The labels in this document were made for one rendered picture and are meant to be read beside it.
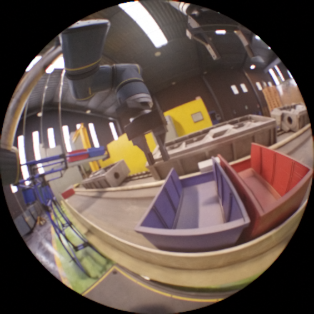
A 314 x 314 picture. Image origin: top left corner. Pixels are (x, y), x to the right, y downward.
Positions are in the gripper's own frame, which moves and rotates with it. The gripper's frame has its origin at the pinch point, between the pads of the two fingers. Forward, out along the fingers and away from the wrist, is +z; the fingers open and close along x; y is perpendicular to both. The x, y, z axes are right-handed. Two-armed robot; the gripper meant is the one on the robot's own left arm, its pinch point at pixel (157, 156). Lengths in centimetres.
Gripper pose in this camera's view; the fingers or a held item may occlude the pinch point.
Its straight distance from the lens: 30.0
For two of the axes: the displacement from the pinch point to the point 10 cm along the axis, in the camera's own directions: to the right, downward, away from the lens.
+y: 3.5, -2.7, 9.0
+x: -8.6, 2.8, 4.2
